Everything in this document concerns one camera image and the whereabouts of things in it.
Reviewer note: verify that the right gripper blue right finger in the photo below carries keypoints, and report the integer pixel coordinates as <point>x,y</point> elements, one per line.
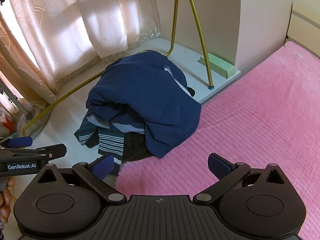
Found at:
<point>227,173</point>

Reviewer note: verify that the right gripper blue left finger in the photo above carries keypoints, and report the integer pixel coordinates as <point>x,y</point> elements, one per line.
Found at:
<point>93,175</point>

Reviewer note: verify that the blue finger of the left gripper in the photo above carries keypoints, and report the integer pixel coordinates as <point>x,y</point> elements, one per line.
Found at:
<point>19,142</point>

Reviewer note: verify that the navy blue t-shirt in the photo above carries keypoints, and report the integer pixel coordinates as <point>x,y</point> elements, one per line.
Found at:
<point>147,91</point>

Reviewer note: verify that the person's left hand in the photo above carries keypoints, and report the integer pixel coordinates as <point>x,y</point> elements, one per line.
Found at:
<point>6,198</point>

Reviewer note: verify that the grey metal stand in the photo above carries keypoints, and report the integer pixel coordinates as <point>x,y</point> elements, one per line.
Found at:
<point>13,98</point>

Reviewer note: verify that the striped shirt in pile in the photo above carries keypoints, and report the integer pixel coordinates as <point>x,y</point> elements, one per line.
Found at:
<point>111,136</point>

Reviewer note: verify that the black garment in pile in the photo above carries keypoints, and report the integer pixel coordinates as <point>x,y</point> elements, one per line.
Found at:
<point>134,143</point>

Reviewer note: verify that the pink bed blanket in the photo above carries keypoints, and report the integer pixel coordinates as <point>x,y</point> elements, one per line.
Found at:
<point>271,115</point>

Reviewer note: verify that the green box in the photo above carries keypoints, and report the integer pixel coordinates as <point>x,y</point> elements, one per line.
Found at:
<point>221,66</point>

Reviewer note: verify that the beige patterned curtain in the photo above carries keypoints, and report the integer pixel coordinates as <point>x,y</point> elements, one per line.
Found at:
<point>48,42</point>

